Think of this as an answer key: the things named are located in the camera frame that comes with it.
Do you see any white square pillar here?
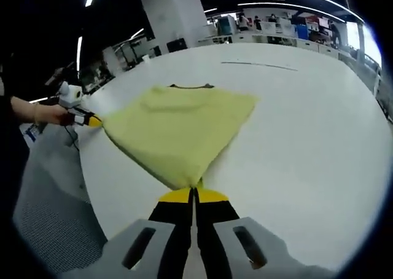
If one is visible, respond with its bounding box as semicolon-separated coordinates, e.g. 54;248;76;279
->
141;0;209;52

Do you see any person's left hand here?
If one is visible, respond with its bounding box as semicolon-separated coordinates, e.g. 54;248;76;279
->
38;105;73;127

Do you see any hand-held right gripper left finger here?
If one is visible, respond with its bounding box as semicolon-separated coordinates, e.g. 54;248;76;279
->
63;187;195;279

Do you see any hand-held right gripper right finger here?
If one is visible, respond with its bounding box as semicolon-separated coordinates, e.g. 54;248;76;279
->
193;187;335;279

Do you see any black box unit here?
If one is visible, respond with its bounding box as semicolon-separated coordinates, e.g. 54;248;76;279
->
167;38;188;53

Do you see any yellow blue grey garment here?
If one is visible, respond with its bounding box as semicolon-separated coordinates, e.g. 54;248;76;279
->
101;82;261;191

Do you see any blue white printed box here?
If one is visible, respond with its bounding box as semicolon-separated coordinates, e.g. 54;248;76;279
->
21;122;41;143

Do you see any teal panel cart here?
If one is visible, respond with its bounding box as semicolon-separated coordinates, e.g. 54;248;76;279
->
218;16;236;36

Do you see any white office desk row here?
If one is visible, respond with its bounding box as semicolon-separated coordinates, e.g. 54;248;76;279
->
199;29;338;57

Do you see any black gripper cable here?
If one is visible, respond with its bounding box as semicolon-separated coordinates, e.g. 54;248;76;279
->
64;125;81;152

